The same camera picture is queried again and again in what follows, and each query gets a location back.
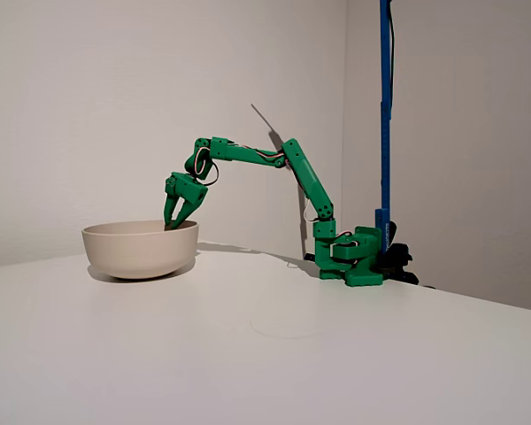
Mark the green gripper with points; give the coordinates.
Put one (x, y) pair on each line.
(188, 190)

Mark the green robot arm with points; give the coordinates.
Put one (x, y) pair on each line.
(310, 177)

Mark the beige bowl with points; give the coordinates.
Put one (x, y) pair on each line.
(139, 252)

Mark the black base clamp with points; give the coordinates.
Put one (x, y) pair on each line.
(310, 257)

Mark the black pole clamp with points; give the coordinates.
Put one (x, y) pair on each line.
(400, 259)

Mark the blue pole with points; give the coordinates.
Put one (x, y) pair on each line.
(385, 88)

